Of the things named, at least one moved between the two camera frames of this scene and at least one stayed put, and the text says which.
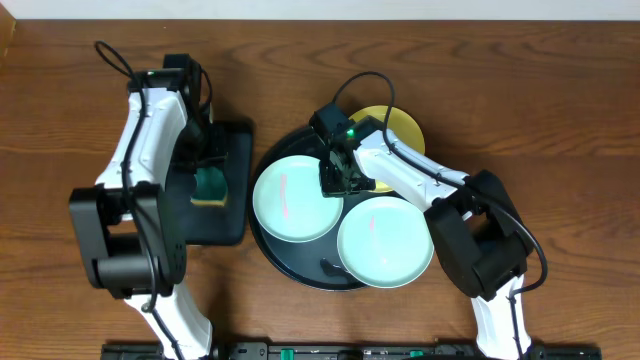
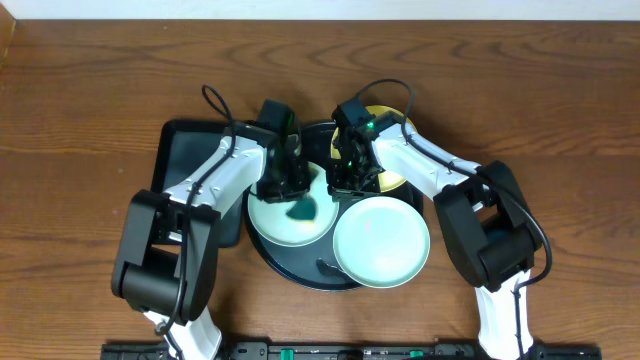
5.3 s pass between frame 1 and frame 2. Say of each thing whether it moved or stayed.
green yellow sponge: moved
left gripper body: moved
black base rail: stayed
